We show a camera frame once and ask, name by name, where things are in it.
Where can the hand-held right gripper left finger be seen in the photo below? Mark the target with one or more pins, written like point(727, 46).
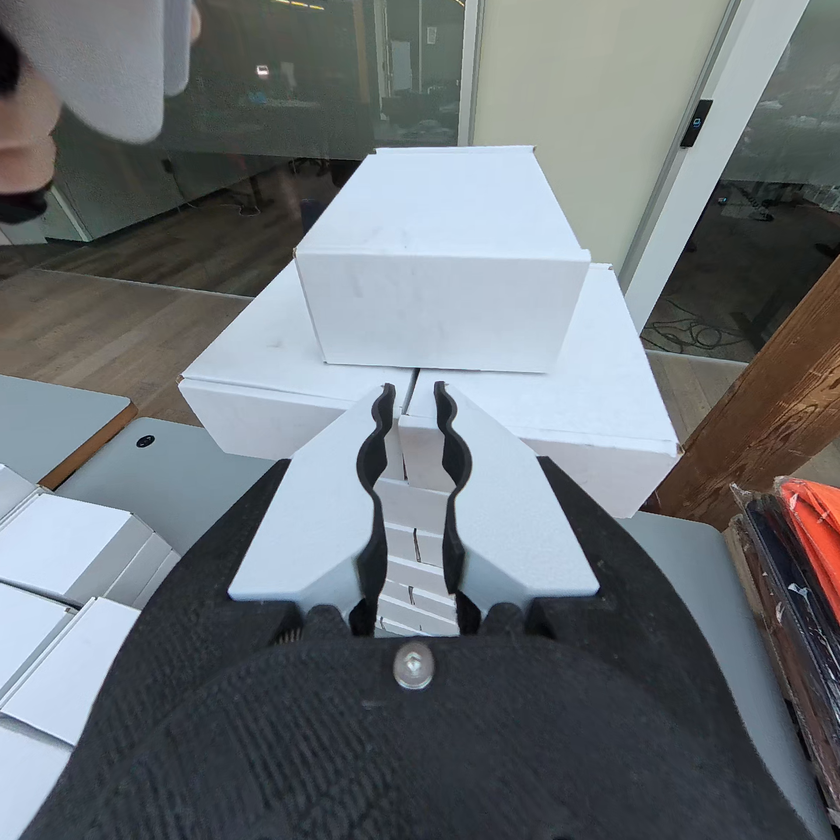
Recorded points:
point(302, 531)

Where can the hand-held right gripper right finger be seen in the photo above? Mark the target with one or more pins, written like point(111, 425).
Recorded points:
point(525, 531)

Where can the white cardboard box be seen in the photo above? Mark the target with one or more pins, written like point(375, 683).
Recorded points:
point(590, 420)
point(446, 229)
point(262, 367)

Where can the grey desk with wooden edge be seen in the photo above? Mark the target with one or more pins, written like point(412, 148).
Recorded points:
point(52, 413)

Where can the person's left hand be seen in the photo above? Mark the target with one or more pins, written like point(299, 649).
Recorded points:
point(26, 144)

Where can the black wristband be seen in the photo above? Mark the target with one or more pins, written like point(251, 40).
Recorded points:
point(19, 208)

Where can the stack of white boxes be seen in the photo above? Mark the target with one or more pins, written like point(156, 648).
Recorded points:
point(65, 544)

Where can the dark plastic-wrapped package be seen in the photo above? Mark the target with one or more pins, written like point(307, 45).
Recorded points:
point(774, 590)

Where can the wooden post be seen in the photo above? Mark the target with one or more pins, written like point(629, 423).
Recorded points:
point(774, 407)

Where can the black camera bar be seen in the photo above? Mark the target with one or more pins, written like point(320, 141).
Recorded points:
point(697, 124)

